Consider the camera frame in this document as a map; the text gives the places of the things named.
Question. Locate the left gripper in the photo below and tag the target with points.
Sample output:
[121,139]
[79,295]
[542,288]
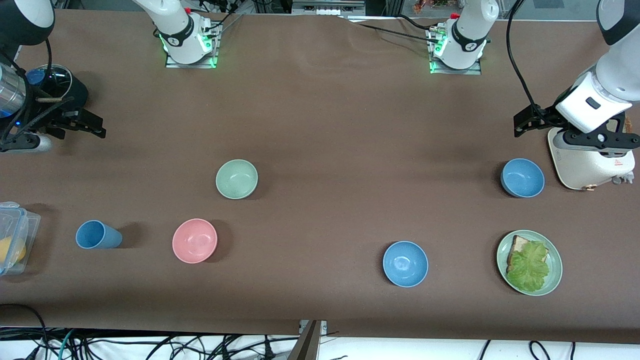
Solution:
[548,114]

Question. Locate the blue bowl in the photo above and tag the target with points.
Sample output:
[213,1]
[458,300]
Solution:
[405,263]
[522,177]

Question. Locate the toast slice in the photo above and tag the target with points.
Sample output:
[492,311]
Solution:
[519,244]

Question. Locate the grey metal box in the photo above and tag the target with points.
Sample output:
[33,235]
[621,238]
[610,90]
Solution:
[327,7]

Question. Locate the blue cup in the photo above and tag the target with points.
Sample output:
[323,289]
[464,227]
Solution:
[95,235]

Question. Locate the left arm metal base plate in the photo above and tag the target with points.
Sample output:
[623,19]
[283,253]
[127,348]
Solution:
[455,71]

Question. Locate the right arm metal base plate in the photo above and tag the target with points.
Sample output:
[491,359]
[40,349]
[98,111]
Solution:
[192,65]

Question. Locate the green bowl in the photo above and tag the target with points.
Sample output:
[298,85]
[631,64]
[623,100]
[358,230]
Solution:
[236,179]

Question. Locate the white toaster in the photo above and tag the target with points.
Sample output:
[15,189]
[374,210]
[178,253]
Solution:
[585,170]

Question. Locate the yellow fruit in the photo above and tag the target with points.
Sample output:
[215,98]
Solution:
[10,250]

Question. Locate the green lettuce leaf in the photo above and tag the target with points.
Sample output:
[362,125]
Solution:
[527,267]

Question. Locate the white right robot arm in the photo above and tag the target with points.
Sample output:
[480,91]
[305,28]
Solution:
[175,30]

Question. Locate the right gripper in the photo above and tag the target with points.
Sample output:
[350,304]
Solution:
[64,94]

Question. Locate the clear container with blue lid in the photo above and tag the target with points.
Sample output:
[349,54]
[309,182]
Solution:
[27,225]

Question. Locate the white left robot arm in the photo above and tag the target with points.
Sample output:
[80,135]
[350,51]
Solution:
[470,30]

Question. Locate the brown table cover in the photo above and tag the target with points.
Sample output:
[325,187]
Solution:
[320,125]

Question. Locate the pink bowl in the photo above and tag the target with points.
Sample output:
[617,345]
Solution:
[194,240]

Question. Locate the green plate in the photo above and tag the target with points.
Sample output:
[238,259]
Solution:
[555,265]

